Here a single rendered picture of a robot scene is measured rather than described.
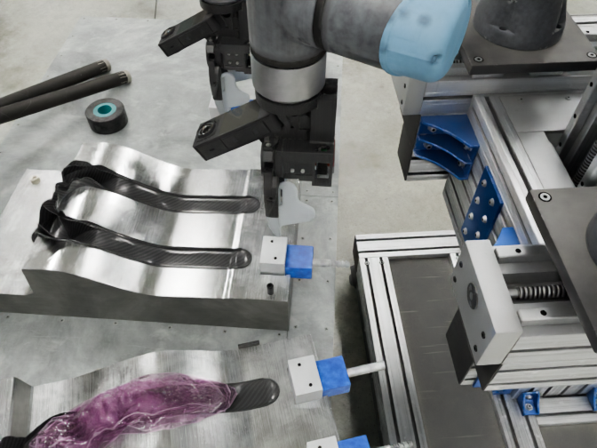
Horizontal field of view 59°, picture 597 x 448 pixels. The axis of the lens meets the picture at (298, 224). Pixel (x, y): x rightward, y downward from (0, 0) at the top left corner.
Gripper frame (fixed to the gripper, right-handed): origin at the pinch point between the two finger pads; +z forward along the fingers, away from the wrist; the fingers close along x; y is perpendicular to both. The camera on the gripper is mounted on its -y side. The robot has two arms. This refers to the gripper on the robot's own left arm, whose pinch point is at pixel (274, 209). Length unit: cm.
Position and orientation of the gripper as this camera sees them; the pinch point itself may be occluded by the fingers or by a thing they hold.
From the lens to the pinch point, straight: 70.0
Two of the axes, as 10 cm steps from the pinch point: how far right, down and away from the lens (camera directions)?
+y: 10.0, 0.6, -0.5
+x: 0.7, -7.7, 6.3
